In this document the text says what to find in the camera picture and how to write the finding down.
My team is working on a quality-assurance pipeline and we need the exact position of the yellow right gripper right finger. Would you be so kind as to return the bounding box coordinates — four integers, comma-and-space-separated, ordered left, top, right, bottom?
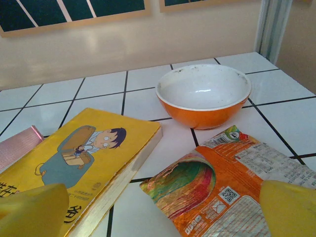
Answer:
258, 180, 316, 237

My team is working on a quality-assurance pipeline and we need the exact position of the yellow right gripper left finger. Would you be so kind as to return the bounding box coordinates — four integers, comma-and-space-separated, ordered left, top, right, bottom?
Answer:
0, 183, 70, 237

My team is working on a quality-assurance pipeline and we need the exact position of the pink student backpack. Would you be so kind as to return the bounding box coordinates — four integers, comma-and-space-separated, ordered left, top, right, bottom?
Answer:
0, 125, 44, 173

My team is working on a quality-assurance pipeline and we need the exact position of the yellow cartoon cover book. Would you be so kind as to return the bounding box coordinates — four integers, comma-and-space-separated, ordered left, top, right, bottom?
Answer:
0, 107, 163, 237

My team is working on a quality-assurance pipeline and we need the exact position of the orange snack packet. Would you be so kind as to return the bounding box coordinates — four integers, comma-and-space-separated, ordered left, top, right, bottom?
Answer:
139, 125, 316, 237

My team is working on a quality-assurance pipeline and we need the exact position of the aluminium frame post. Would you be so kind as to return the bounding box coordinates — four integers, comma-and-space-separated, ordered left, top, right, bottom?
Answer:
254, 0, 293, 64

